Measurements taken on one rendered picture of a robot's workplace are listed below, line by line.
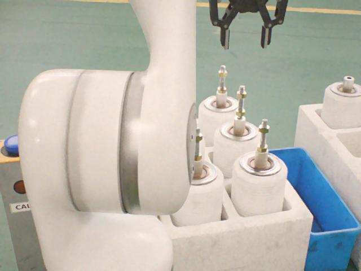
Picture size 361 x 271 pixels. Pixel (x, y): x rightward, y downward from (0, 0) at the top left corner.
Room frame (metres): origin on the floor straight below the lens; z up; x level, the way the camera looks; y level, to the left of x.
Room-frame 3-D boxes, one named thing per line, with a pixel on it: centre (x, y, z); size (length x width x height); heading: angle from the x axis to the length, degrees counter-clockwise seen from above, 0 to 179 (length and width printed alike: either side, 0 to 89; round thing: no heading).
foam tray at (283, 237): (0.84, 0.00, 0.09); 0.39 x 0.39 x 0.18; 13
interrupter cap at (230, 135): (0.87, -0.12, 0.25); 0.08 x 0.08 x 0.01
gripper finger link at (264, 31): (0.88, -0.15, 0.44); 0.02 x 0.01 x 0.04; 5
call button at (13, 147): (0.70, 0.26, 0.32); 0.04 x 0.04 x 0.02
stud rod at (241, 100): (0.87, -0.12, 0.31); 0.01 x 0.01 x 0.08; 88
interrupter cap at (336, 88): (1.06, -0.39, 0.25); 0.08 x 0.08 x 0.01
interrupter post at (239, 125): (0.87, -0.12, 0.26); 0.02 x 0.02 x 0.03
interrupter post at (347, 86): (1.06, -0.39, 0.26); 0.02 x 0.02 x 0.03
